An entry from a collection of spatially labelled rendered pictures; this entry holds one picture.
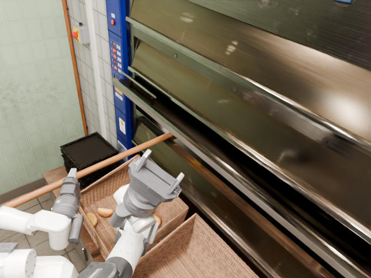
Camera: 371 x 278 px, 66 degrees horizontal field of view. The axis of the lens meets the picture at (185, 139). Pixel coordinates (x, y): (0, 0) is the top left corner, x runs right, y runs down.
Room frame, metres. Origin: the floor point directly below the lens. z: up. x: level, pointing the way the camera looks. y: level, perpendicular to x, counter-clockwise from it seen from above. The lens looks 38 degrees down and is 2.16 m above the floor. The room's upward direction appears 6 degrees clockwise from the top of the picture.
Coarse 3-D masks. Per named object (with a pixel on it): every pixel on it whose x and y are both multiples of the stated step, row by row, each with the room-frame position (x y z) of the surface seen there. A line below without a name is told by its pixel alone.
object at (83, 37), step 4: (76, 28) 1.88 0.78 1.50; (80, 28) 1.87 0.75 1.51; (84, 28) 1.88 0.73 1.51; (88, 28) 1.89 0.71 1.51; (76, 32) 1.88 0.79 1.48; (80, 32) 1.85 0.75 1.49; (84, 32) 1.87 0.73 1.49; (88, 32) 1.89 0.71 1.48; (80, 36) 1.85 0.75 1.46; (84, 36) 1.87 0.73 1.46; (88, 36) 1.89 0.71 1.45; (80, 40) 1.85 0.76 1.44; (84, 40) 1.87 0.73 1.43; (88, 40) 1.89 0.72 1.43
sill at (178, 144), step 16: (144, 112) 1.47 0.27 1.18; (160, 128) 1.32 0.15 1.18; (176, 144) 1.20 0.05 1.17; (192, 160) 1.10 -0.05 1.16; (208, 176) 1.02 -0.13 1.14; (240, 192) 0.90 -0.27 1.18; (256, 208) 0.81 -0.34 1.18; (272, 224) 0.74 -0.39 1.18; (288, 240) 0.68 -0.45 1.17; (304, 256) 0.62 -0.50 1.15; (320, 272) 0.57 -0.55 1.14; (336, 272) 0.56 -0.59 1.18
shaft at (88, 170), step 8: (160, 136) 1.21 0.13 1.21; (168, 136) 1.23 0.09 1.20; (144, 144) 1.13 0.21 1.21; (152, 144) 1.15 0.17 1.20; (128, 152) 1.06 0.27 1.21; (136, 152) 1.09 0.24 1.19; (104, 160) 0.99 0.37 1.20; (112, 160) 0.99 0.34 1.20; (88, 168) 0.92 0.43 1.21; (96, 168) 0.93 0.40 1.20; (80, 176) 0.88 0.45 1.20; (56, 184) 0.81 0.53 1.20; (32, 192) 0.76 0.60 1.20; (40, 192) 0.76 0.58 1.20; (48, 192) 0.78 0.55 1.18; (16, 200) 0.71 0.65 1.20; (24, 200) 0.72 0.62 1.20
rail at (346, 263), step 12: (120, 84) 1.33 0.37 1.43; (132, 96) 1.24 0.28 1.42; (168, 120) 1.04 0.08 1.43; (180, 132) 0.97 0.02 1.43; (192, 144) 0.91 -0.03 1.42; (216, 156) 0.84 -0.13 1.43; (228, 168) 0.77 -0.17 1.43; (240, 180) 0.72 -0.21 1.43; (252, 192) 0.68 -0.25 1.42; (276, 204) 0.63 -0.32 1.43; (288, 216) 0.58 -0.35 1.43; (300, 228) 0.55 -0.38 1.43; (312, 240) 0.51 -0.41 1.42; (336, 252) 0.47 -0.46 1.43; (348, 264) 0.44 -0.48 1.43; (360, 276) 0.41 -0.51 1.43
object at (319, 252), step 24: (144, 96) 1.28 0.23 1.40; (192, 120) 1.12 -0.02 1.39; (216, 144) 0.95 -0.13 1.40; (216, 168) 0.80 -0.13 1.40; (240, 168) 0.81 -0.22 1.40; (264, 168) 0.85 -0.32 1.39; (264, 192) 0.70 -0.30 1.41; (288, 192) 0.73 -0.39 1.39; (312, 216) 0.62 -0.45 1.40; (336, 240) 0.53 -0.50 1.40; (360, 240) 0.55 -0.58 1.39; (336, 264) 0.45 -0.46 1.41; (360, 264) 0.46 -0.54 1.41
